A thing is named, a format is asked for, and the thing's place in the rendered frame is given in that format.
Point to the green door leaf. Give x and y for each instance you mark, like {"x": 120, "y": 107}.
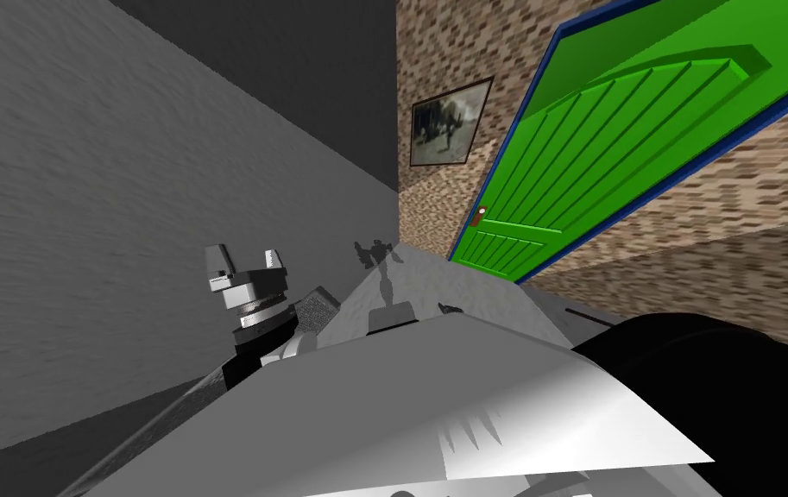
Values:
{"x": 614, "y": 138}

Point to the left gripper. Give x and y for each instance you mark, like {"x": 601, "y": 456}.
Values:
{"x": 255, "y": 284}

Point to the framed dark picture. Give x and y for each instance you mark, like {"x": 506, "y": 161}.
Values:
{"x": 450, "y": 124}

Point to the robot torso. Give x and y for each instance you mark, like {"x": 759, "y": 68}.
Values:
{"x": 393, "y": 400}

